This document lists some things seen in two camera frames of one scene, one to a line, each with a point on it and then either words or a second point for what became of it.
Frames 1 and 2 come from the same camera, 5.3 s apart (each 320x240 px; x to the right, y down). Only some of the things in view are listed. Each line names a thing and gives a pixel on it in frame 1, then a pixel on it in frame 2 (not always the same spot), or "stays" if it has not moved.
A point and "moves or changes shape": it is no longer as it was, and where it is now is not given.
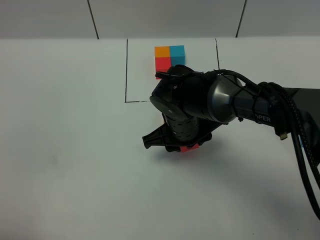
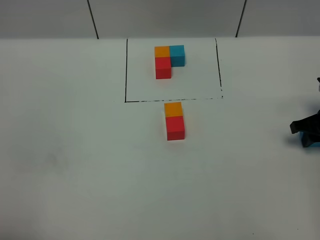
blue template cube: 177,53 stays
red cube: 185,148 moves or changes shape
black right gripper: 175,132 → 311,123
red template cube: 162,64 stays
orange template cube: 161,51 stays
